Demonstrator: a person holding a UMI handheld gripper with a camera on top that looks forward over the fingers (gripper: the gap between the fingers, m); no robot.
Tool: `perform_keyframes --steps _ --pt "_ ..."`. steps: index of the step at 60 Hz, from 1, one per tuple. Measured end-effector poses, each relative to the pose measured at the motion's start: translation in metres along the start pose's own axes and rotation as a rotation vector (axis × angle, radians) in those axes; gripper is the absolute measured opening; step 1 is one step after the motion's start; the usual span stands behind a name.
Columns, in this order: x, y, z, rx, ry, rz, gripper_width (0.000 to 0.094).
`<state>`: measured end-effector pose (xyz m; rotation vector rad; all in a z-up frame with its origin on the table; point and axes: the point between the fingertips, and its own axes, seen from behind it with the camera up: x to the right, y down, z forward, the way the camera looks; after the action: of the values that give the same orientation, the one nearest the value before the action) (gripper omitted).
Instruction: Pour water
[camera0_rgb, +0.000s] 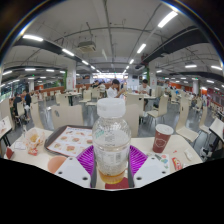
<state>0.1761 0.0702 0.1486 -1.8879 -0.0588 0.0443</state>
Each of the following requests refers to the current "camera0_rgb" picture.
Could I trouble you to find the white paper receipt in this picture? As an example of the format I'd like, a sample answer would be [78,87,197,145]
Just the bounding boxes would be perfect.
[13,141,28,151]

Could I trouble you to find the person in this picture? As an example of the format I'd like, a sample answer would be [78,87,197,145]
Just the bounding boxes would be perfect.
[12,92,24,116]
[22,89,33,108]
[105,78,127,99]
[137,78,152,95]

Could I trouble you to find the printed sticker sheet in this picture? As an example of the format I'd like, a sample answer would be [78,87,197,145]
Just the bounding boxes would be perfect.
[146,152,171,168]

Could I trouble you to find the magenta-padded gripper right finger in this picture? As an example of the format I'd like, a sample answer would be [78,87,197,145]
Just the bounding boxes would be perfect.
[127,144,171,189]

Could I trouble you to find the ceiling air conditioner unit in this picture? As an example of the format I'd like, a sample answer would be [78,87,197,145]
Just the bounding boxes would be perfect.
[77,40,98,53]

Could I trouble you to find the ceiling strip lights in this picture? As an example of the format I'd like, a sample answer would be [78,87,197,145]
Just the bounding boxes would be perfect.
[1,9,224,86]

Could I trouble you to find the beige canteen chairs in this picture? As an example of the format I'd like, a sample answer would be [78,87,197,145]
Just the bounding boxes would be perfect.
[0,84,224,144]

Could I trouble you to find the dark brown food tray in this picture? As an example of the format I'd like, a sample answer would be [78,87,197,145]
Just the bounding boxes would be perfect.
[44,124,94,158]

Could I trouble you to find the printed paper tray liner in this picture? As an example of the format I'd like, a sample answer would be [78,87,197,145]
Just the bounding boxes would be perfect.
[48,126,94,158]

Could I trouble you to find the flat red wallet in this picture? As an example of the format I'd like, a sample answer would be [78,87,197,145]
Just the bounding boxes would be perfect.
[4,146,15,160]

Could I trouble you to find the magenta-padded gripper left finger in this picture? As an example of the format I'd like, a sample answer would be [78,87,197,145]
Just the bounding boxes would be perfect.
[54,144,98,189]

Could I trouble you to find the red paper cup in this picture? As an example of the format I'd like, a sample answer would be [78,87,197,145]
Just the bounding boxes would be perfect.
[152,123,175,154]

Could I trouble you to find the clear plastic wrapper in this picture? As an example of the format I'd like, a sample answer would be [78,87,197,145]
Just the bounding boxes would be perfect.
[183,149,194,162]

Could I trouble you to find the clear plastic food bag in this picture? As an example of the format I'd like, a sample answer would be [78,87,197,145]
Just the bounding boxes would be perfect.
[23,127,46,151]

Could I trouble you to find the small red snack packet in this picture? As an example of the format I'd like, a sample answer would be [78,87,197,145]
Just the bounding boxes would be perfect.
[27,147,39,157]

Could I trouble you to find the small red sauce packet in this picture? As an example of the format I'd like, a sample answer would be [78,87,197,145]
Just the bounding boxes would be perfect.
[171,156,184,172]

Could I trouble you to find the clear plastic tea bottle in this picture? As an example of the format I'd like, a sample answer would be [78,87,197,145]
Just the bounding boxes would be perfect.
[91,97,132,185]

